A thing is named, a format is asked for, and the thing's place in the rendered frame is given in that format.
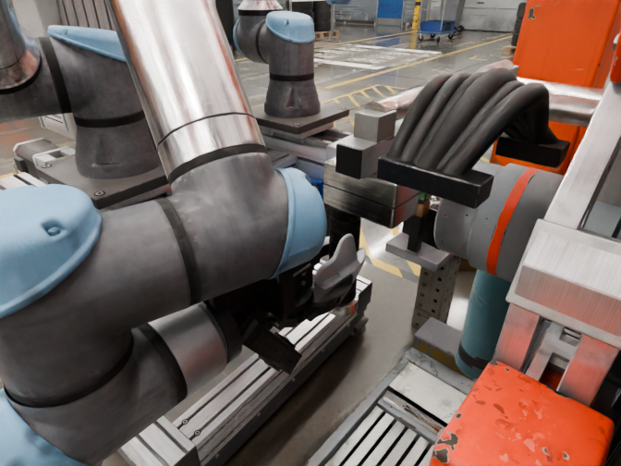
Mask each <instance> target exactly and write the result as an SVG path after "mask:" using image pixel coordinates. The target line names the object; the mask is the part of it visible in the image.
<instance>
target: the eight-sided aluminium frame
mask: <svg viewBox="0 0 621 466"><path fill-rule="evenodd" d="M620 148H621V84H619V83H614V82H611V81H609V83H608V85H607V87H606V89H605V91H604V93H603V97H602V99H601V101H600V102H599V104H598V106H597V108H596V110H595V112H594V115H593V117H592V119H591V122H590V124H589V125H588V127H587V129H586V131H585V134H584V136H583V138H582V140H581V142H580V144H579V146H578V148H577V150H576V153H575V155H574V157H573V159H572V161H571V163H570V165H569V167H568V169H567V172H566V174H565V176H564V178H563V180H562V182H561V184H560V186H559V188H558V191H557V193H556V194H555V196H554V199H553V201H552V203H551V205H550V207H549V210H548V212H547V214H546V216H545V217H544V219H538V220H537V221H536V224H535V226H534V229H533V230H532V233H531V235H530V239H529V242H528V244H527V247H526V249H525V251H524V253H523V256H522V258H521V261H520V263H519V266H518V268H517V271H516V274H515V276H514V279H513V281H512V284H511V286H510V289H509V291H508V293H507V296H506V298H505V299H506V301H507V302H509V303H510V305H509V308H508V311H507V314H506V317H505V321H504V325H503V328H502V331H501V334H500V337H499V339H498V342H497V345H496V349H495V352H494V355H493V360H497V361H499V362H502V363H504V364H506V365H508V366H510V367H512V368H514V369H516V370H518V371H520V372H521V373H523V374H524V373H525V371H526V368H527V365H528V363H529V360H530V356H531V353H532V352H533V349H534V347H535V344H536V341H537V339H538V336H539V334H540V332H541V329H542V325H543V323H544V320H545V318H546V319H548V320H551V321H552V323H551V325H550V327H549V328H547V329H546V331H545V333H544V335H543V337H542V340H541V342H540V344H539V346H538V348H537V349H536V351H535V353H534V356H533V359H532V362H531V364H530V367H529V369H528V370H527V372H526V373H525V375H527V376H529V377H531V378H533V379H535V380H537V381H539V382H540V379H541V377H542V374H543V372H544V370H545V368H548V369H550V370H552V371H554V372H556V373H558V374H560V375H562V378H561V381H560V383H559V385H558V387H557V389H556V390H557V391H559V392H561V393H562V394H564V395H566V396H568V397H570V398H572V399H574V400H576V401H578V402H580V403H582V404H584V405H586V406H588V407H590V406H591V404H592V402H593V400H594V398H595V396H596V395H597V393H598V391H599V389H600V387H601V385H602V383H603V381H604V379H605V377H606V376H607V374H608V372H609V370H610V369H611V367H612V365H613V363H614V361H615V358H616V356H617V355H618V353H619V351H620V350H621V240H620V239H614V238H611V237H608V236H605V235H602V234H599V233H595V232H592V231H589V230H586V229H583V228H584V226H585V224H586V222H587V219H588V217H589V215H590V213H591V210H592V208H593V205H594V204H595V202H596V200H597V198H598V196H599V193H600V191H601V189H602V187H603V184H604V182H605V180H606V178H607V176H608V174H609V172H610V170H611V168H612V165H613V163H614V161H615V159H616V157H617V154H618V152H619V150H620ZM565 327H568V328H570V329H572V330H575V331H577V332H579V333H581V336H580V338H579V340H578V341H577V340H575V339H573V338H571V337H567V336H565V335H563V331H564V329H565Z"/></svg>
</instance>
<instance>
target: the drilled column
mask: <svg viewBox="0 0 621 466"><path fill-rule="evenodd" d="M460 261H461V258H460V257H458V256H455V255H454V256H453V257H452V258H451V259H450V260H449V261H448V262H447V263H446V264H445V265H444V266H443V267H442V268H441V269H440V270H439V271H437V272H434V271H432V270H429V269H427V268H425V267H422V266H421V267H420V277H419V283H418V288H417V294H416V299H415V305H414V311H413V316H412V322H411V326H412V327H414V328H416V329H417V330H419V329H420V328H421V327H422V326H423V325H424V324H425V323H426V322H427V321H428V319H429V318H430V317H432V318H434V319H436V320H438V321H440V322H442V323H444V324H446V323H447V319H448V314H449V311H450V306H451V302H452V298H453V294H454V289H455V285H456V282H457V274H458V269H459V266H460ZM416 323H418V325H416Z"/></svg>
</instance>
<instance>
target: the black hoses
mask: <svg viewBox="0 0 621 466"><path fill-rule="evenodd" d="M549 105H550V95H549V91H548V89H547V88H546V87H545V86H544V85H543V84H542V83H539V82H530V83H527V84H525V83H524V82H522V81H520V80H518V78H517V77H516V75H515V74H513V73H512V72H511V71H510V70H508V69H507V68H492V69H490V70H488V71H486V72H476V73H474V74H472V73H471V72H458V73H457V74H455V75H453V74H442V75H439V76H437V77H435V78H433V79H432V80H431V81H429V82H428V83H427V85H426V86H425V87H424V88H423V89H422V90H421V91H420V93H419V94H418V95H417V97H416V98H415V100H414V101H413V103H412V105H411V106H410V108H409V110H408V111H407V113H406V115H405V117H404V119H403V121H402V123H401V125H400V127H399V130H398V132H397V134H396V137H395V139H394V141H393V144H392V146H391V149H390V151H389V153H386V154H384V155H382V156H380V157H379V158H378V163H377V174H376V177H377V178H378V179H381V180H384V181H388V182H391V183H394V184H396V185H399V186H402V187H406V188H409V189H412V190H416V191H420V192H423V193H426V194H429V195H432V196H434V197H438V198H441V199H444V200H447V201H450V202H455V203H458V204H461V205H464V206H467V207H470V208H473V209H476V208H477V207H479V206H480V205H481V204H482V203H483V202H485V201H486V200H487V199H488V198H489V197H490V193H491V189H492V185H493V179H494V176H493V175H490V174H487V173H483V172H480V171H476V170H472V167H474V166H475V165H476V164H477V162H478V161H479V160H480V159H481V157H482V156H483V155H484V154H485V153H486V152H487V150H488V149H489V148H490V147H491V146H492V145H493V144H494V142H495V141H496V140H497V139H498V141H497V144H496V148H495V152H494V154H496V155H500V156H503V157H508V158H512V159H516V160H520V161H524V162H528V163H533V164H536V165H540V166H548V167H551V168H558V167H559V166H560V165H561V164H562V163H563V162H564V161H565V159H566V154H567V151H568V148H569V145H570V141H563V140H558V139H557V138H556V136H555V135H554V133H553V132H552V131H551V129H550V128H549V127H548V126H549Z"/></svg>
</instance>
